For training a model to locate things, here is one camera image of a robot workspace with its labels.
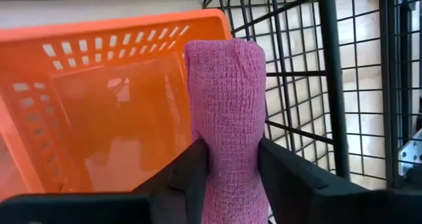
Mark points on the pink bandage roll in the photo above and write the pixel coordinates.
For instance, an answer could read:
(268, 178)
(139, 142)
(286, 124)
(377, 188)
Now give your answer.
(227, 118)

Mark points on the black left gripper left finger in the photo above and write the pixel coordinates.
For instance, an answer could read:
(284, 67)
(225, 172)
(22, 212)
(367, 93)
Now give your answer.
(99, 209)

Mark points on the orange plastic basket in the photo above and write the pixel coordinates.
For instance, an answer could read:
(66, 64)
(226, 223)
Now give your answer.
(99, 118)

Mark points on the silver metal mounting bracket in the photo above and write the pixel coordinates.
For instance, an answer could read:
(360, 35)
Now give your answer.
(410, 153)

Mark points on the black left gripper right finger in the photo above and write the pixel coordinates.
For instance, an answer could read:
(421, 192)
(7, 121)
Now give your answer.
(329, 204)

